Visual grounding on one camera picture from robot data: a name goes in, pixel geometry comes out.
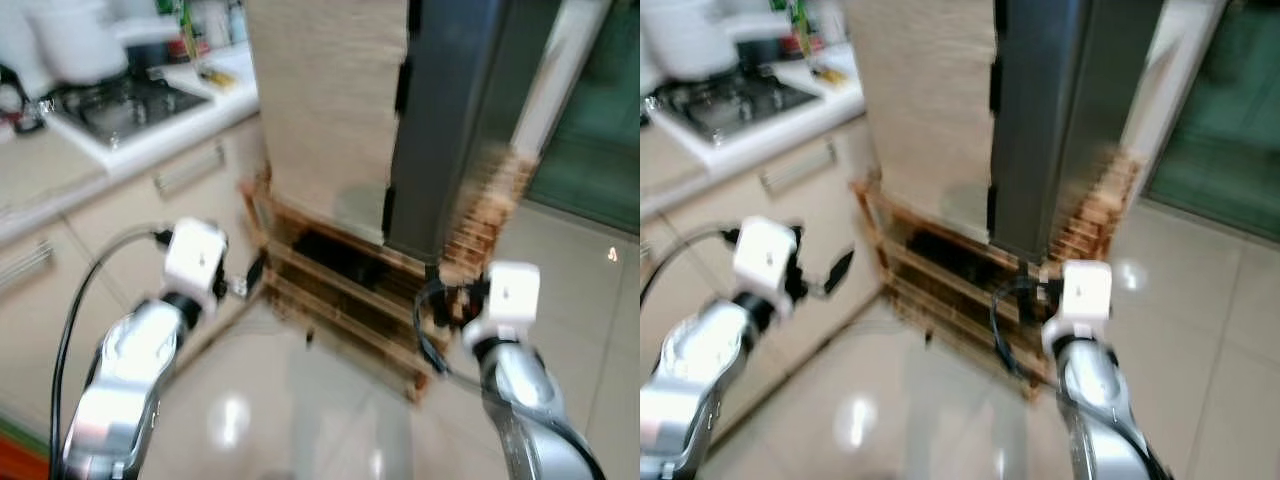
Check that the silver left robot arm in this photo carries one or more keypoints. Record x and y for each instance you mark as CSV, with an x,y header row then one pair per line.
x,y
700,370
130,370

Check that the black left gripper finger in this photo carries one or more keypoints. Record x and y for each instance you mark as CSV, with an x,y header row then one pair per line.
x,y
256,272
839,274

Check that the slim green bottle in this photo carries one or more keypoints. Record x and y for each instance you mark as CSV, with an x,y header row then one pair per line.
x,y
800,30
186,35

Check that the dark grey fridge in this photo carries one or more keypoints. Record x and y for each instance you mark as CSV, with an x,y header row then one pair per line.
x,y
450,130
1050,130

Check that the white countertop container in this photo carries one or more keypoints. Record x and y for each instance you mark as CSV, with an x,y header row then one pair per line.
x,y
225,22
832,20

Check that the white door frame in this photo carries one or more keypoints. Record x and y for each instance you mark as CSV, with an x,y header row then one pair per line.
x,y
560,70
1170,70

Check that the beige kitchen base cabinet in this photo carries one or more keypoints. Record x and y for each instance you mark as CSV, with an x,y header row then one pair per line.
x,y
110,220
740,215

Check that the green glass door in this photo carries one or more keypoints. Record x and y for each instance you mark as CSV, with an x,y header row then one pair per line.
x,y
1220,120
595,130

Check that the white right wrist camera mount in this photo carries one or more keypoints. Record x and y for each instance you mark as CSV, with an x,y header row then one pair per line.
x,y
1085,295
512,295

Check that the green and orange box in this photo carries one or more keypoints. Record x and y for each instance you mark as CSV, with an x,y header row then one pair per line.
x,y
20,455

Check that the small yellow packet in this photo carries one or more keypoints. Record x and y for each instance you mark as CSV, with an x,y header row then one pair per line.
x,y
830,76
218,78

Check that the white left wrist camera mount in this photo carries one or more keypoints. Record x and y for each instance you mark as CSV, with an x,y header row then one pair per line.
x,y
195,255
765,252

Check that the steel gas hob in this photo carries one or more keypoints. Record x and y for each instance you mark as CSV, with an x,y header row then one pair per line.
x,y
735,100
130,105

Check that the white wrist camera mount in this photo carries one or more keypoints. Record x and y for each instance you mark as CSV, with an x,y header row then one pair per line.
x,y
195,255
1085,295
765,252
512,295

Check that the beige tall cabinet panel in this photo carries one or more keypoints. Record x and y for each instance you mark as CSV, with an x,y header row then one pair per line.
x,y
915,100
320,100

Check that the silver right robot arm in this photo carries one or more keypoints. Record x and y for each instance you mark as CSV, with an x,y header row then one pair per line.
x,y
520,390
1095,390

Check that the white cooking pot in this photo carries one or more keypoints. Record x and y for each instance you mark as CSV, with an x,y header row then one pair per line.
x,y
75,40
690,38

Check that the wooden wine rack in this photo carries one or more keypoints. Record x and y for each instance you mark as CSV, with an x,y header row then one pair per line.
x,y
335,300
940,295

